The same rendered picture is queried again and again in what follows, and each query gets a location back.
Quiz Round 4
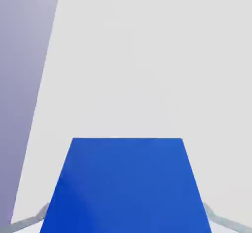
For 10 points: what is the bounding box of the small blue cube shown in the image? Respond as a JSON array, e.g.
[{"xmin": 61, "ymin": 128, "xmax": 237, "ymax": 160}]
[{"xmin": 39, "ymin": 137, "xmax": 213, "ymax": 233}]

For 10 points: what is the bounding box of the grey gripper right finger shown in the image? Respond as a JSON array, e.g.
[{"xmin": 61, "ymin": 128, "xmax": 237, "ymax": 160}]
[{"xmin": 202, "ymin": 202, "xmax": 252, "ymax": 233}]

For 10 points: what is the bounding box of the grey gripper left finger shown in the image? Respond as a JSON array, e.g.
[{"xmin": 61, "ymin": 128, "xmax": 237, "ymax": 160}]
[{"xmin": 7, "ymin": 202, "xmax": 51, "ymax": 233}]

